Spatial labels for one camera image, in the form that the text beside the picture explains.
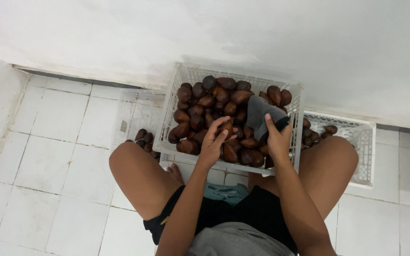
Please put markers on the white plastic lattice crate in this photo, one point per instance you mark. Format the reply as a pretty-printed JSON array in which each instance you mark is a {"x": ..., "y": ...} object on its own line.
[
  {"x": 176, "y": 99},
  {"x": 360, "y": 142},
  {"x": 133, "y": 113}
]

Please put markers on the person's left foot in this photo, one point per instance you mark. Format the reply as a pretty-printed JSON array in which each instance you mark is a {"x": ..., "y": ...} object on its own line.
[{"x": 175, "y": 173}]

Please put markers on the teal plastic stool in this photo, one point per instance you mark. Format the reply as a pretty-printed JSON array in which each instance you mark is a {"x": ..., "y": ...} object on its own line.
[{"x": 226, "y": 192}]

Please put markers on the grey shirt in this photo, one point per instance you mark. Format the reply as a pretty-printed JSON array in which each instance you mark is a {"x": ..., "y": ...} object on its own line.
[{"x": 237, "y": 241}]

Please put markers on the person's right leg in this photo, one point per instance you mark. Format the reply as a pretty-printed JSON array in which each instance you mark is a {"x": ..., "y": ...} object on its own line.
[{"x": 327, "y": 170}]

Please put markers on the person's right hand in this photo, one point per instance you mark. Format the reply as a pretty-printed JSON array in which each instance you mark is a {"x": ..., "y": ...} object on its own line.
[{"x": 279, "y": 144}]

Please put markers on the grey black fabric glove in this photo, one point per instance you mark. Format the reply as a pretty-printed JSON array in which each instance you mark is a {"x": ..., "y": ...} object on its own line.
[{"x": 260, "y": 112}]

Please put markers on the pile of brown snake fruits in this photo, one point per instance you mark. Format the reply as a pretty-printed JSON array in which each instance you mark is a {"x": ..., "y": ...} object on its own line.
[{"x": 205, "y": 106}]

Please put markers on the single scaly snake fruit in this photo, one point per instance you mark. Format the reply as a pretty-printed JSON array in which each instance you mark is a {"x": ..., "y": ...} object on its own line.
[{"x": 227, "y": 128}]

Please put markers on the small cluster of snake fruits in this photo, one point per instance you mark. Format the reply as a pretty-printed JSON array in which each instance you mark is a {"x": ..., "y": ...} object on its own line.
[
  {"x": 311, "y": 137},
  {"x": 146, "y": 142}
]

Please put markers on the person's leg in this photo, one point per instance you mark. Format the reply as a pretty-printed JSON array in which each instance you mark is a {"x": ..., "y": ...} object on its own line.
[
  {"x": 141, "y": 177},
  {"x": 327, "y": 170}
]

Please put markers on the person's left hand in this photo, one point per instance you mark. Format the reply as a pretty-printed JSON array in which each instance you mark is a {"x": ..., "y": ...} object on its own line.
[{"x": 210, "y": 144}]

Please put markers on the black shorts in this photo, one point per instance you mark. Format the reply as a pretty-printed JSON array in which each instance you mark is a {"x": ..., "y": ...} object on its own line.
[{"x": 233, "y": 209}]

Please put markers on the person's left leg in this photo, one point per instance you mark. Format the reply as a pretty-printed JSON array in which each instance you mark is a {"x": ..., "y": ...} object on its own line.
[{"x": 141, "y": 177}]

